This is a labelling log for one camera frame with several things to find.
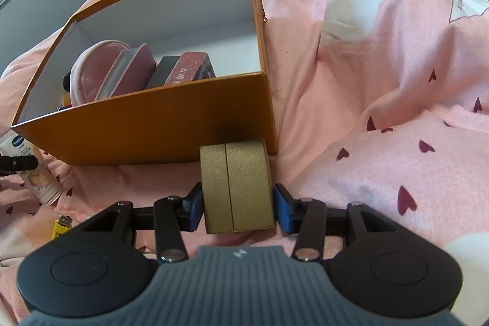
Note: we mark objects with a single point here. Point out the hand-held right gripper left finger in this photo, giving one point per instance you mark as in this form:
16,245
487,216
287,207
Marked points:
195,205

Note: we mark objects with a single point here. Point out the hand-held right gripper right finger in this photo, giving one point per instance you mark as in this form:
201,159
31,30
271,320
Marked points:
283,209

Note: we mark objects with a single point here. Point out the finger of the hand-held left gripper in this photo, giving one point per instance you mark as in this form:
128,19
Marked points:
19,163

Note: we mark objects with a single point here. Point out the white lotion bottle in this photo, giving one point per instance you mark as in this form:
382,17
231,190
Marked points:
42,184

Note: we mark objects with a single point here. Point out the gold box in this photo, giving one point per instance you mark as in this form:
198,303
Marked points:
237,188

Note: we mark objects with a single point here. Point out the orange cardboard box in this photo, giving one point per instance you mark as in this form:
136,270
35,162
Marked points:
152,127

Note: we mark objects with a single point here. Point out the pink round pouch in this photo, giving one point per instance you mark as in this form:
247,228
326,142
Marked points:
91,74

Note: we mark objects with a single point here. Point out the pink rectangular box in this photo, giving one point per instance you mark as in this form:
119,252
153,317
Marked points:
187,68

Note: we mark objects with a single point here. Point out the pink and grey case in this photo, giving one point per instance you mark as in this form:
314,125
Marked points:
133,74

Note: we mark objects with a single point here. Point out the yellow lighter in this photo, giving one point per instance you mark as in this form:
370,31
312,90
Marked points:
61,227

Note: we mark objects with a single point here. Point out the orange plush toy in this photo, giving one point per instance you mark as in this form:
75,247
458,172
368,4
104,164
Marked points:
64,101

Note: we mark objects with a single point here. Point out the white and black plush toy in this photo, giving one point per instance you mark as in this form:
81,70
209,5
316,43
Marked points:
67,80

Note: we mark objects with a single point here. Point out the pink printed blanket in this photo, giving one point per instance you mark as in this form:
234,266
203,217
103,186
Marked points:
363,62

